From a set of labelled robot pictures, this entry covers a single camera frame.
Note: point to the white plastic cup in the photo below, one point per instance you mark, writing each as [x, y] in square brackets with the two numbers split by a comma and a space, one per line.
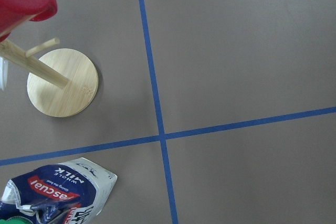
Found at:
[3, 73]

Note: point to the wooden mug tree stand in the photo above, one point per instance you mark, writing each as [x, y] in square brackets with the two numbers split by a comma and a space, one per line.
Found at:
[61, 83]

